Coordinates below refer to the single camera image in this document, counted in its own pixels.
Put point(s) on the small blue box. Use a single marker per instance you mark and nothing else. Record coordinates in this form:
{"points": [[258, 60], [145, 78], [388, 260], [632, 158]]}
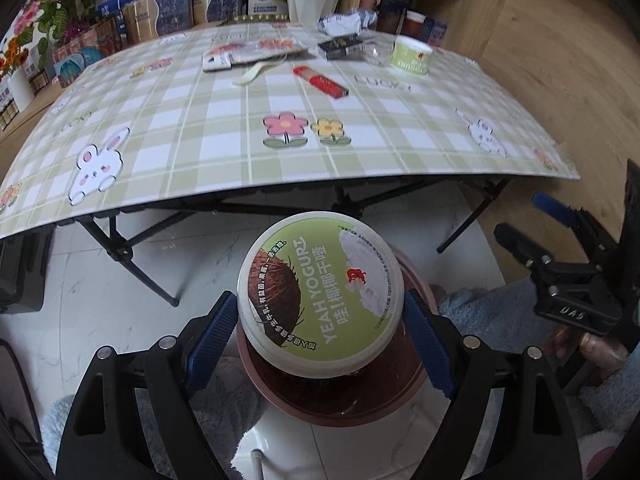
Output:
{"points": [[437, 32]]}

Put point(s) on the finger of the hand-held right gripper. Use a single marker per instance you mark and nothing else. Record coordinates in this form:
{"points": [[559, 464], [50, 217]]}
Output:
{"points": [[522, 250], [552, 207]]}

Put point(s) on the white green-label yogurt tub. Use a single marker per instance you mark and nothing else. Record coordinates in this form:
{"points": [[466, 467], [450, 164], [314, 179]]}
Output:
{"points": [[320, 290]]}

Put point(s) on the gold patterned tray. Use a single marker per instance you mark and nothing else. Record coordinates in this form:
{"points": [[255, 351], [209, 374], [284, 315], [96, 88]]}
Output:
{"points": [[255, 19]]}

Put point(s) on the orange flower bunch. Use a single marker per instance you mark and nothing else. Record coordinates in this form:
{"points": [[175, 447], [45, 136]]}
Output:
{"points": [[12, 57]]}

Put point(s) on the black folding table frame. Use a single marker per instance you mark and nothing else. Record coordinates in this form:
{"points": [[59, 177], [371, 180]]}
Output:
{"points": [[107, 230]]}

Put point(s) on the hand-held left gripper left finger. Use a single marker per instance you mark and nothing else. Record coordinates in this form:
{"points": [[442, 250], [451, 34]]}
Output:
{"points": [[215, 342]]}

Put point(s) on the red snack bar packet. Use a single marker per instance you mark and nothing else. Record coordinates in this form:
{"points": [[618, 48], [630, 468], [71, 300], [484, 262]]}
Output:
{"points": [[320, 80]]}

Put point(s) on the cream plastic spoon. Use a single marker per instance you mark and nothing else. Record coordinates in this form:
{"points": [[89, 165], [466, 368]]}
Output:
{"points": [[255, 72]]}

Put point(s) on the red brick-pattern planter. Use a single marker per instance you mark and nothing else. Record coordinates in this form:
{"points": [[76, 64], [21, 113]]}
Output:
{"points": [[85, 42]]}

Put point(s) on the person's leg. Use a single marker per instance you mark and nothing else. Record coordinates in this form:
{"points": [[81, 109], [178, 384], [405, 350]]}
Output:
{"points": [[500, 310], [235, 410]]}

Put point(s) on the person's left leg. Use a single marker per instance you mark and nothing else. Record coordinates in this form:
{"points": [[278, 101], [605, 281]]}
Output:
{"points": [[235, 410]]}

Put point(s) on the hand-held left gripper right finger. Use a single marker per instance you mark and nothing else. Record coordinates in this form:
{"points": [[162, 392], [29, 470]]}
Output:
{"points": [[427, 347]]}

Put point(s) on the row of small bottles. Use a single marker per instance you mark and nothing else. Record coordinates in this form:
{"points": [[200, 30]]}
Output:
{"points": [[9, 112]]}

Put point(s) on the person's right leg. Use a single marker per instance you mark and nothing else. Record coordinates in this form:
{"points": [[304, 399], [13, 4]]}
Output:
{"points": [[500, 310]]}

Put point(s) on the person's right hand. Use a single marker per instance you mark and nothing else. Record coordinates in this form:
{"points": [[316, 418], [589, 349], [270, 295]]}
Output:
{"points": [[592, 352]]}

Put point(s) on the white printed pouch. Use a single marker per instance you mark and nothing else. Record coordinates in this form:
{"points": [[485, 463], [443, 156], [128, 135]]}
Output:
{"points": [[260, 52]]}

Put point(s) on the folding table checkered cloth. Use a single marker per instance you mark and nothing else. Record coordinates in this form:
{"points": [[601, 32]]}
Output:
{"points": [[200, 135]]}

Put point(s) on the crumpled white paper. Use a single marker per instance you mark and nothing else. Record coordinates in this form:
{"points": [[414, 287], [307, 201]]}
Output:
{"points": [[347, 21]]}

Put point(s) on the white slim vase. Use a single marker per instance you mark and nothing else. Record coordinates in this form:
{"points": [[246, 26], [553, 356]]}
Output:
{"points": [[22, 90]]}

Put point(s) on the red cup white lid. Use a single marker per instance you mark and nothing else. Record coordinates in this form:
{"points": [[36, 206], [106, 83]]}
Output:
{"points": [[415, 26]]}

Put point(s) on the row of blue gift boxes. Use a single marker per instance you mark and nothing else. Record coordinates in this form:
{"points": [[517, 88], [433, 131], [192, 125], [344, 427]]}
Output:
{"points": [[175, 0]]}

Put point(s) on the pink blossom plant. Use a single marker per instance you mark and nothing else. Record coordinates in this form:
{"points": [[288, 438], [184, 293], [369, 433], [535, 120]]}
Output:
{"points": [[65, 0]]}

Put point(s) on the clear plastic lid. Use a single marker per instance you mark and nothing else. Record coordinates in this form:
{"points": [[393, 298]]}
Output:
{"points": [[378, 53]]}

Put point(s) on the green paper bowl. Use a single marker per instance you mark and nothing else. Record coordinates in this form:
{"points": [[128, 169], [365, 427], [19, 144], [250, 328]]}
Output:
{"points": [[410, 56]]}

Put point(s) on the black cigarette box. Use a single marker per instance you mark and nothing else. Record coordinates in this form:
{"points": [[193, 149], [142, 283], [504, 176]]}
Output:
{"points": [[342, 45]]}

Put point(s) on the white plastic tube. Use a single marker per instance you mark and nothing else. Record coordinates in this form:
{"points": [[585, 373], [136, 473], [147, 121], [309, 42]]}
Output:
{"points": [[257, 465]]}

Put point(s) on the teal round packet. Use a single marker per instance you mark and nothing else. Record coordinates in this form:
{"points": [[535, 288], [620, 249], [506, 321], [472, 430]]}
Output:
{"points": [[75, 67]]}

